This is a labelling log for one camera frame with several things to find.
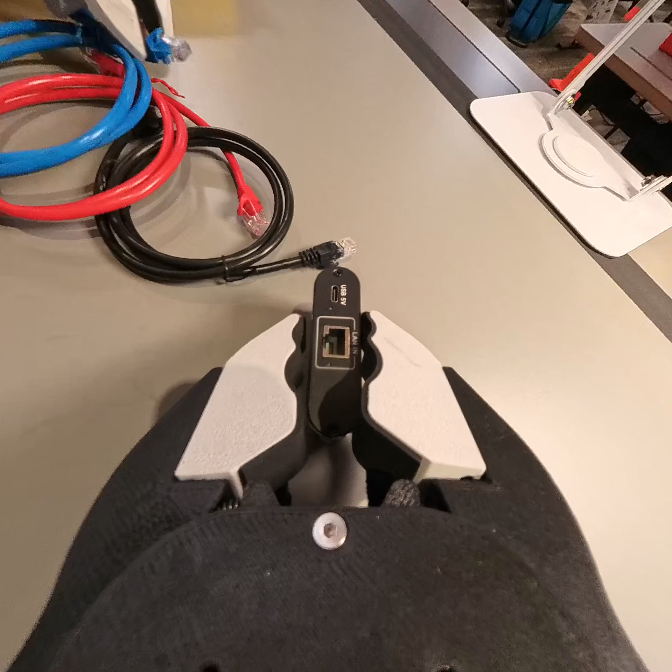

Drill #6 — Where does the blue ethernet cable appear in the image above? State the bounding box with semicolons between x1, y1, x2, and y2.
0;18;192;179

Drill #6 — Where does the black ethernet port hub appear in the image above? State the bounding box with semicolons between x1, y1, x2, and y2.
307;265;363;439

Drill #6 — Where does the red ethernet cable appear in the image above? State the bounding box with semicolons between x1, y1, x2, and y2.
0;47;268;238

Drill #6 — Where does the blue bag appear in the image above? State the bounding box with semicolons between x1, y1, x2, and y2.
506;0;573;48

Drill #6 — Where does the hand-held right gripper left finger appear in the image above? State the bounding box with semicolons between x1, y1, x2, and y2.
173;313;312;498

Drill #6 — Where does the black ethernet cable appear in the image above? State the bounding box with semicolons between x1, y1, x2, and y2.
94;105;359;285

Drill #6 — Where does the brown wooden desk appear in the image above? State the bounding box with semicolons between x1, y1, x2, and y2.
575;22;672;182

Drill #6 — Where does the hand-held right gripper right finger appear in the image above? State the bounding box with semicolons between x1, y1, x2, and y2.
353;310;488;491

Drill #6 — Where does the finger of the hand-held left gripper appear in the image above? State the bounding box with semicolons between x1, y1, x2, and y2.
151;0;175;51
83;0;154;63

